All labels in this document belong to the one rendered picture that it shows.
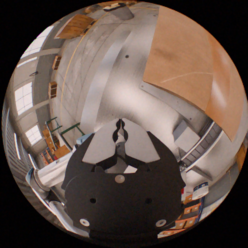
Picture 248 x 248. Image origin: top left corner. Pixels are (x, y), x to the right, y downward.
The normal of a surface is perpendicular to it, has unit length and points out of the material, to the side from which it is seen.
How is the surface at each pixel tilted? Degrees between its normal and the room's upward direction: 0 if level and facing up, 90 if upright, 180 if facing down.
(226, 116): 0
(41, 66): 90
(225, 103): 0
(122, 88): 0
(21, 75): 90
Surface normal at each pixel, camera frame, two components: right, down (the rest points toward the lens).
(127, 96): -0.41, 0.39
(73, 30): 0.77, 0.63
